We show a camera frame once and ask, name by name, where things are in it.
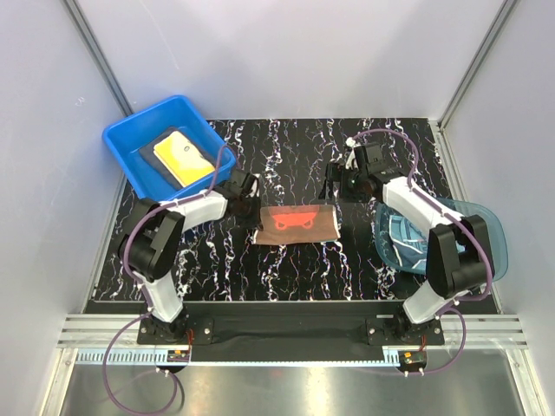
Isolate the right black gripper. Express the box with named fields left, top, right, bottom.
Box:
left=317, top=162, right=369, bottom=204

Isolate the brown towel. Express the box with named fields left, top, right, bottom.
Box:
left=253, top=205, right=341, bottom=245

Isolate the yellow towel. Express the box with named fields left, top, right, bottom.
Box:
left=153, top=131, right=215, bottom=186

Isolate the blue striped towel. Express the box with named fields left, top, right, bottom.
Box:
left=385, top=215, right=428, bottom=275

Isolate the dark grey-blue towel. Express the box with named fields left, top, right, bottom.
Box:
left=139, top=127, right=216, bottom=190

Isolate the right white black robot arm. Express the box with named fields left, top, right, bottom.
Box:
left=320, top=144, right=494, bottom=344

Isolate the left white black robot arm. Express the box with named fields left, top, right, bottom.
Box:
left=117, top=169, right=262, bottom=343

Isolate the translucent teal plastic basket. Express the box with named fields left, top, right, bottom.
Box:
left=374, top=198, right=508, bottom=280

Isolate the blue plastic bin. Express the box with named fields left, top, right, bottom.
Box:
left=103, top=95, right=236, bottom=202

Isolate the left small connector board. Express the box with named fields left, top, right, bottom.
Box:
left=166, top=349, right=191, bottom=363

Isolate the small connector board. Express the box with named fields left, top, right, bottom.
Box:
left=400, top=350, right=428, bottom=367
left=166, top=349, right=191, bottom=363

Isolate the right small connector board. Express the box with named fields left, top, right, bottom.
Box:
left=400, top=350, right=428, bottom=367

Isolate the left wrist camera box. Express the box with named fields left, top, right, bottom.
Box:
left=230, top=169, right=261, bottom=197

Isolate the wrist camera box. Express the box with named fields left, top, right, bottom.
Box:
left=230, top=169, right=261, bottom=197
left=345, top=137, right=360, bottom=170

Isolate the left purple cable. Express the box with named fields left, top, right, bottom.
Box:
left=100, top=144, right=238, bottom=413

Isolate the purple cable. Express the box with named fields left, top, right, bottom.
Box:
left=346, top=128, right=495, bottom=374
left=100, top=144, right=238, bottom=413

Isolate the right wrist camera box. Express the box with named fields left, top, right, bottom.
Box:
left=345, top=137, right=360, bottom=170

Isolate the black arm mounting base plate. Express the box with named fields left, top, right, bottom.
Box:
left=137, top=301, right=445, bottom=348

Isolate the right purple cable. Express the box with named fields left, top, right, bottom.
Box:
left=346, top=128, right=495, bottom=374

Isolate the aluminium front rail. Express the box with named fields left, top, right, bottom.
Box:
left=57, top=315, right=527, bottom=367

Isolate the right aluminium frame post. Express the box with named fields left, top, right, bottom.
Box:
left=437, top=0, right=519, bottom=131

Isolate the aluminium frame post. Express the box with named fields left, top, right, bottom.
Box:
left=61, top=0, right=134, bottom=116
left=437, top=0, right=519, bottom=131

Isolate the left aluminium frame post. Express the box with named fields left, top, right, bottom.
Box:
left=61, top=0, right=134, bottom=116

